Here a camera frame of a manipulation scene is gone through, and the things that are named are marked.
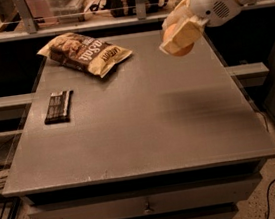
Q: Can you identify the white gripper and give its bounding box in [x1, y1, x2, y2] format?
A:
[160, 0, 241, 55]

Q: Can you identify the orange fruit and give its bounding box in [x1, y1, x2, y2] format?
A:
[162, 24, 194, 57]

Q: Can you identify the brown chip bag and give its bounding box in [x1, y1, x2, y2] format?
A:
[37, 32, 132, 78]

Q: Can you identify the clear plastic container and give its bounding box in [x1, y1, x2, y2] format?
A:
[45, 0, 88, 20]

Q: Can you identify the grey drawer cabinet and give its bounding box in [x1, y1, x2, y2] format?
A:
[4, 31, 275, 219]

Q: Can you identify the black chocolate bar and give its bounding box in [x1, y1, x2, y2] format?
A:
[44, 90, 74, 125]

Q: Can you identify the upper drawer with knob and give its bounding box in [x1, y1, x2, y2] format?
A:
[28, 173, 262, 219]

